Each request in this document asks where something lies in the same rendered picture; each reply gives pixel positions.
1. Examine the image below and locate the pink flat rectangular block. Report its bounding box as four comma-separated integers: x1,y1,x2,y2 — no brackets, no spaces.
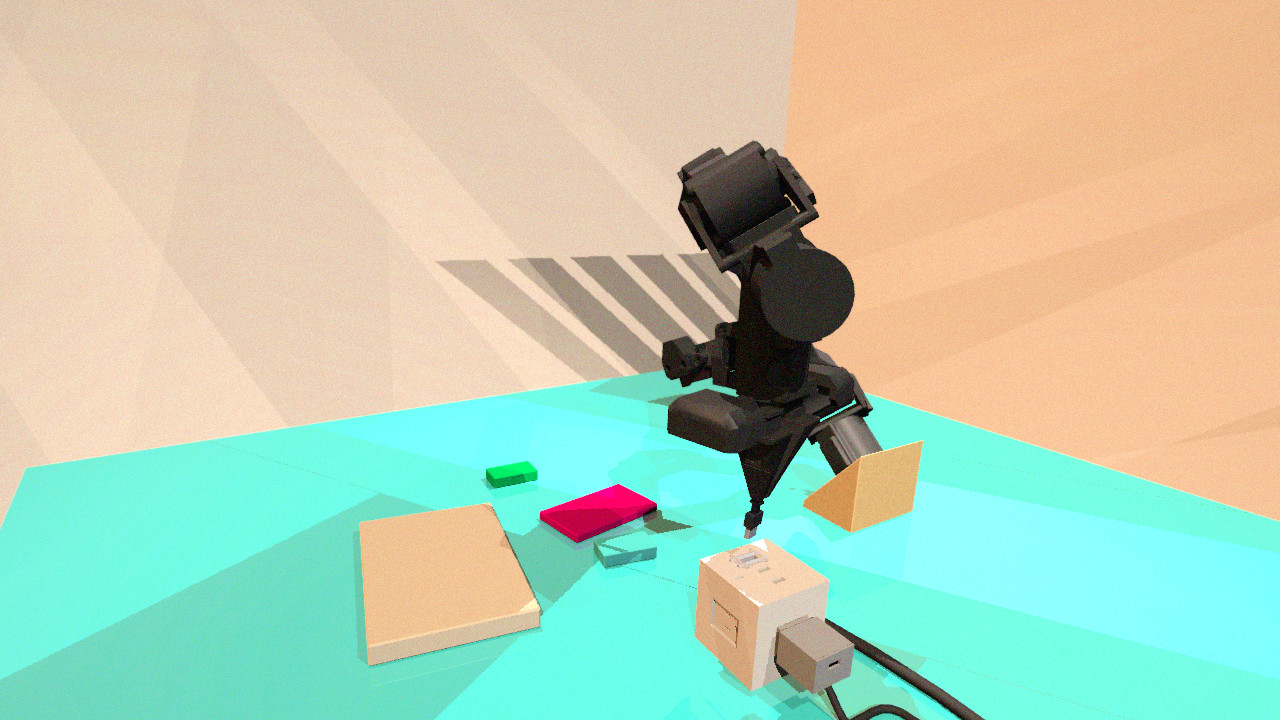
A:
540,484,657,543

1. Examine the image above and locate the teal rectangular block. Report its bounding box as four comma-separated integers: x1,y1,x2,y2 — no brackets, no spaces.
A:
594,530,657,568

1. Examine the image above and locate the black usb plug with silver metal tip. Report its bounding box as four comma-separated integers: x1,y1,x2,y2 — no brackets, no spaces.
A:
742,498,765,541

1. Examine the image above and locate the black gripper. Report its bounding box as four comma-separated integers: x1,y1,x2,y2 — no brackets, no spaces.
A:
667,310,854,502

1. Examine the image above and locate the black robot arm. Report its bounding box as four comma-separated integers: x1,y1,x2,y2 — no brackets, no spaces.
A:
662,141,884,475

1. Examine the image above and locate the green rectangular block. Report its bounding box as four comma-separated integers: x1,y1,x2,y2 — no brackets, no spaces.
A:
486,461,538,489

